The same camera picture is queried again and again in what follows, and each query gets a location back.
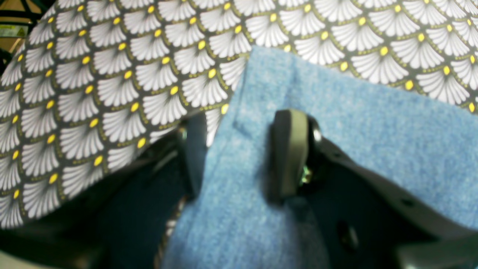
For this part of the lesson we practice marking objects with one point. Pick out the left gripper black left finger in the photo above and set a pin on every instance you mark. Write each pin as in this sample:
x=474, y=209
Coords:
x=119, y=221

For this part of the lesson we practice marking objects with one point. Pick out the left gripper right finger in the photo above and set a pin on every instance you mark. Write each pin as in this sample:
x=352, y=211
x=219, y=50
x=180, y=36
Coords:
x=366, y=221

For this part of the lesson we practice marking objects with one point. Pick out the blue T-shirt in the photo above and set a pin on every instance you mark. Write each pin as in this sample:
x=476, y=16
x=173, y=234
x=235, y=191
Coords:
x=427, y=147

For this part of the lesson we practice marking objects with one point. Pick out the fan-patterned tablecloth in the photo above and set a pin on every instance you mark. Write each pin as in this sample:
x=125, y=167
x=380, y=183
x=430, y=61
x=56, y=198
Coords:
x=94, y=82

